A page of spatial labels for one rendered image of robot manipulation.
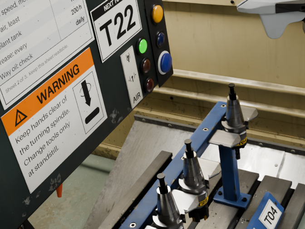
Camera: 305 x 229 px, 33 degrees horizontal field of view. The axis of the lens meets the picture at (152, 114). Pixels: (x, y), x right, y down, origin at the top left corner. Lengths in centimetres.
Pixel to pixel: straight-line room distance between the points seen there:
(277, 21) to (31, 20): 35
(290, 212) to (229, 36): 54
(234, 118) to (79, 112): 64
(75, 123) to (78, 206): 146
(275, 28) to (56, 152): 35
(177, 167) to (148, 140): 78
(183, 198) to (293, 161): 72
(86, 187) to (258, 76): 90
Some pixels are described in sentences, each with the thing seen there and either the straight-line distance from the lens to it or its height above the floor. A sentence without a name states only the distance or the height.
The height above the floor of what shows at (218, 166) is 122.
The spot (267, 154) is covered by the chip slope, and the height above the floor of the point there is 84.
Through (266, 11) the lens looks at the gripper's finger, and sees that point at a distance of 74.
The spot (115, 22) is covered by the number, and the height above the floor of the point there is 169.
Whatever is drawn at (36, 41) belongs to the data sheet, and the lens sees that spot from 57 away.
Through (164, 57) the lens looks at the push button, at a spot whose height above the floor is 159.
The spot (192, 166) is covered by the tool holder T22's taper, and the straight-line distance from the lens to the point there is 106.
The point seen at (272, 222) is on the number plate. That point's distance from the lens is 142.
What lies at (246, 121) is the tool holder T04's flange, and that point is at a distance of 126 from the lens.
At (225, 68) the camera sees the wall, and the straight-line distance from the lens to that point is 166.
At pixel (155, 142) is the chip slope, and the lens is 190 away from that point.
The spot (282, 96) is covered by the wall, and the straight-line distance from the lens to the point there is 164.
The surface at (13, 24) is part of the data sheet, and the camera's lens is 55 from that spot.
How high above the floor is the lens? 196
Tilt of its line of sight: 34 degrees down
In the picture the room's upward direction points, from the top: 11 degrees counter-clockwise
